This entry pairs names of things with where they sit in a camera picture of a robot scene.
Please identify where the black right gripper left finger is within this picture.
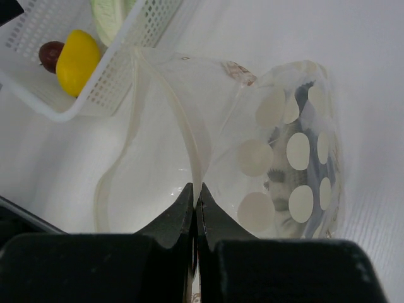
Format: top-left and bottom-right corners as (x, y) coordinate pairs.
(1, 184), (193, 302)

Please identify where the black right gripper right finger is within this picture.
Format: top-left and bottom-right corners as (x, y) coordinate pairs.
(196, 186), (387, 302)

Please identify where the clear dotted zip bag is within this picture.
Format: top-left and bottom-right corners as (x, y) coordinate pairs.
(93, 47), (342, 239)

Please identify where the fake yellow lemon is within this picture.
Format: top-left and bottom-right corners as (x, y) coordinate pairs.
(56, 30), (101, 98)

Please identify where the fake red apple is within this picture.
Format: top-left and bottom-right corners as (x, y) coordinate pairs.
(39, 41), (64, 74)

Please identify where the fake green lettuce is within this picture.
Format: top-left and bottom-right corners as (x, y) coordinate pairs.
(90, 0), (136, 47)

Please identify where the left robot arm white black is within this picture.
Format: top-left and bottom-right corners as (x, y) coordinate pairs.
(1, 196), (65, 247)

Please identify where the white perforated plastic basket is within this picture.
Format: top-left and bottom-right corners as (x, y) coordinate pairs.
(1, 1), (180, 122)

